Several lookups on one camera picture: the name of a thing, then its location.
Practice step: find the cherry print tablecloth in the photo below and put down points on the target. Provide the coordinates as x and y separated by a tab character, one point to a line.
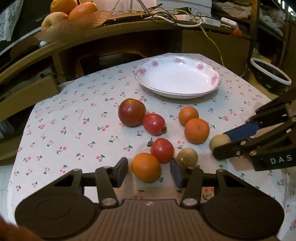
80	128

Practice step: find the white rimmed waste bin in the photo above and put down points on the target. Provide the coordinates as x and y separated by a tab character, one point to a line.
269	76

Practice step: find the large orange tangerine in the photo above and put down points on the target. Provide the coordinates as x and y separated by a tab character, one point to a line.
197	131

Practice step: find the white floral plate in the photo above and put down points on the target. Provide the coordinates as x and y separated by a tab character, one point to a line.
177	77

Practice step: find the white power adapter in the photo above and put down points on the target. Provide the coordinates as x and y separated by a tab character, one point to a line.
230	23

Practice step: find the dark red apple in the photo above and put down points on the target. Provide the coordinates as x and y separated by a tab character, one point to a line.
131	112

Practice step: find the small orange tangerine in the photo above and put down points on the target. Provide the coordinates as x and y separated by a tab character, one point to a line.
187	113

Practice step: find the orange on shelf top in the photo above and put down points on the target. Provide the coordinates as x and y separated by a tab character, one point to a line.
65	6

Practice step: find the glass fruit bowl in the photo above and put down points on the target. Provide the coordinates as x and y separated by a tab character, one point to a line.
66	28

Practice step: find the red tomato with stem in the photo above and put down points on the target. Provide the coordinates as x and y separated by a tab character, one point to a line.
162	149

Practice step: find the red tomato upper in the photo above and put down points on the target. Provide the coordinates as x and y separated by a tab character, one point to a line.
154	124

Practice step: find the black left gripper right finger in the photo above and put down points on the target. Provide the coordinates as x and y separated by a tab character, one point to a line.
193	180

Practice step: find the yellow apple on shelf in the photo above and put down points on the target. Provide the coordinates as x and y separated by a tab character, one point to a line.
53	18

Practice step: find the orange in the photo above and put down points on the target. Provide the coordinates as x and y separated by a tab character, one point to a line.
65	6
146	167
83	9

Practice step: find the brown kiwi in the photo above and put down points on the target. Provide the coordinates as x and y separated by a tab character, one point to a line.
218	140
188	157

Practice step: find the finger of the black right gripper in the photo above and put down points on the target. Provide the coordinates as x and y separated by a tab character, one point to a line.
235	149

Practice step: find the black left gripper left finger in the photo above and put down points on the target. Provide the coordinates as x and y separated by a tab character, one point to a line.
105	179

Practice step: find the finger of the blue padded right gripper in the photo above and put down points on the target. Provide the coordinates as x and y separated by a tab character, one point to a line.
244	131

